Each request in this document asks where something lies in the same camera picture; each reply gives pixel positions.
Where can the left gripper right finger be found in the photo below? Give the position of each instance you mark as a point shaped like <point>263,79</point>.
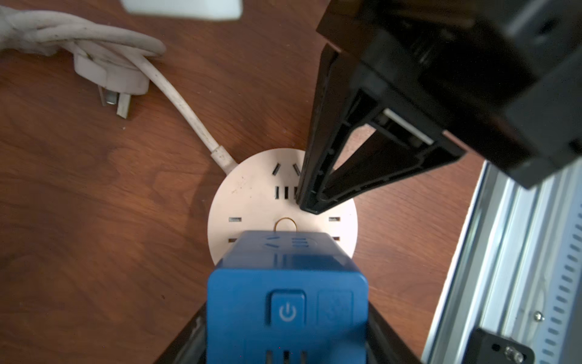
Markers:
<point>383,343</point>

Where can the round white socket base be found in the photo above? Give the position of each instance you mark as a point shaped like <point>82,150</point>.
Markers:
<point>260,195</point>

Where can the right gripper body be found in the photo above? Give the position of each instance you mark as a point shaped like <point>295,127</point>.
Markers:
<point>500,77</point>

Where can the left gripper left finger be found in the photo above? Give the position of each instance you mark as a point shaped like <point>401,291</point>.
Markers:
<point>190,345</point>

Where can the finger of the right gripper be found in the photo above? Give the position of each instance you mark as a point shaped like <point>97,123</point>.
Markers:
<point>339,108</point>
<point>390,154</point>

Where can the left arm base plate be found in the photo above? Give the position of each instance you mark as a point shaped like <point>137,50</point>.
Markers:
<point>487,348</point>

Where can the blue cube adapter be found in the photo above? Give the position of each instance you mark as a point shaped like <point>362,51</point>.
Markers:
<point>286,297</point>

